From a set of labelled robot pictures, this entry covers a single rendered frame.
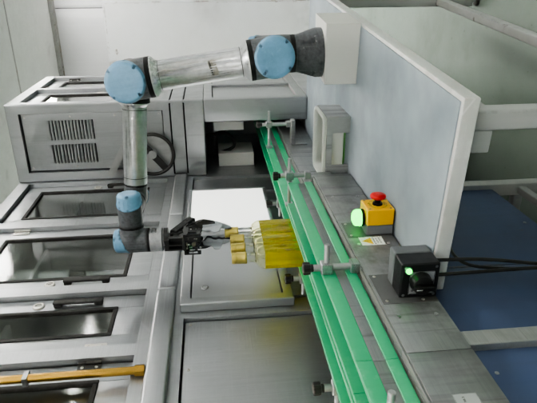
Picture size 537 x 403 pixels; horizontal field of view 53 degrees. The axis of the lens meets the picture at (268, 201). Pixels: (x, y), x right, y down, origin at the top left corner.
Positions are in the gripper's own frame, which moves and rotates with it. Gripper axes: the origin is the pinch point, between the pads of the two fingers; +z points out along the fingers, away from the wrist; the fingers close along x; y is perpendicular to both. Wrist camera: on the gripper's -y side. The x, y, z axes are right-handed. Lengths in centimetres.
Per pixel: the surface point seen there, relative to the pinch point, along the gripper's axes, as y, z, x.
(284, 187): -25.3, 21.9, 4.5
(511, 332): 79, 51, 15
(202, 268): 0.5, -8.7, -12.4
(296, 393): 56, 14, -16
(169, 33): -368, -38, 27
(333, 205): 17.7, 30.3, 15.5
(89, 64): -415, -125, -6
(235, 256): 18.6, 1.6, 1.3
